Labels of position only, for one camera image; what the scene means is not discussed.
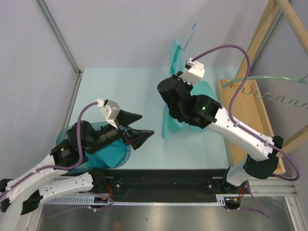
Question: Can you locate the blue mesh t shirt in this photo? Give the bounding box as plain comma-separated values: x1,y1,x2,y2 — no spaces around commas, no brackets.
85,137,128,169

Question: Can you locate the white cable duct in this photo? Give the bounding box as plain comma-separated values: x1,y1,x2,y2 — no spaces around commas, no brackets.
44,194,225,206

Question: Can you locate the wooden clothes rack frame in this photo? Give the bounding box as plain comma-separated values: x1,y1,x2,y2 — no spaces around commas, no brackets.
216,0,308,175

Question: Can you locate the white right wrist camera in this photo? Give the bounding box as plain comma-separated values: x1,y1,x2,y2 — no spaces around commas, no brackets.
180,58,205,86

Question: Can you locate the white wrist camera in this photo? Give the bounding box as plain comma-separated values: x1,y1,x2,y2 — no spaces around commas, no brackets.
96,99,120,129
180,58,205,86

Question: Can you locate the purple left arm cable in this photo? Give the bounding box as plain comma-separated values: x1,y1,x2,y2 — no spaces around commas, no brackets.
0,101,99,200

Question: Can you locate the light blue wire hanger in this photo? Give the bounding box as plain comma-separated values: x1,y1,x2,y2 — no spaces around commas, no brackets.
182,23,198,52

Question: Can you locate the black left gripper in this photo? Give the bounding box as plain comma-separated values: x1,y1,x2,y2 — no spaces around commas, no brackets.
87,110,154,154

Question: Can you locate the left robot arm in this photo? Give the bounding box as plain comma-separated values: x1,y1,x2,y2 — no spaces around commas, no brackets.
0,111,154,215

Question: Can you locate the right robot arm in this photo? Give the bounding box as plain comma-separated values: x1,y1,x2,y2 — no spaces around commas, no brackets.
157,69,283,193

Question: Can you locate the translucent green plastic hanger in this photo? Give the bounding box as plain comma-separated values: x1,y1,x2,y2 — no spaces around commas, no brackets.
222,76,308,110

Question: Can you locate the mint green t shirt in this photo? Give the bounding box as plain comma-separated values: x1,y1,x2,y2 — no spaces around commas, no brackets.
160,38,215,140

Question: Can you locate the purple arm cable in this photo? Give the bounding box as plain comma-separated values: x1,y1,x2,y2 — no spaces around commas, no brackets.
0,101,99,200
192,44,301,181

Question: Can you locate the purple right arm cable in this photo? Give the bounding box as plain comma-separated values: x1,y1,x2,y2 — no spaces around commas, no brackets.
192,44,301,181

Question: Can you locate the teal transparent plastic bin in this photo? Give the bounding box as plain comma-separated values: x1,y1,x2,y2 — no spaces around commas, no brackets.
56,121,132,175

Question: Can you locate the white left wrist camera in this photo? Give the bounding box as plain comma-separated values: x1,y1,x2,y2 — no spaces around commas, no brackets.
96,99,120,129

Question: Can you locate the aluminium frame post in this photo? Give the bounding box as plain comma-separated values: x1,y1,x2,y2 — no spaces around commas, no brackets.
35,0,81,76

